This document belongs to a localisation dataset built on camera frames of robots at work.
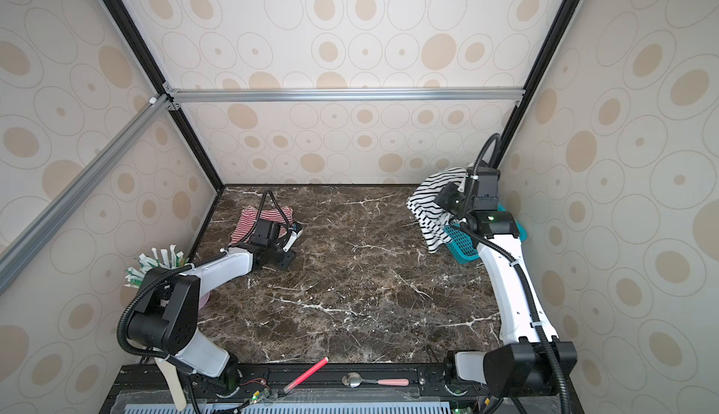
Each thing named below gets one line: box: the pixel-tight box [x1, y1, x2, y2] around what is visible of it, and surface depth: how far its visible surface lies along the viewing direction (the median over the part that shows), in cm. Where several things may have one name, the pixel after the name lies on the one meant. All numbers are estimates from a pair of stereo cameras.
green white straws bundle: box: [123, 244, 190, 289], surface depth 76 cm
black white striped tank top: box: [406, 166, 468, 253], surface depth 81 cm
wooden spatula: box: [154, 356, 187, 413], surface depth 74 cm
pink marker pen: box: [282, 356, 330, 395], surface depth 76 cm
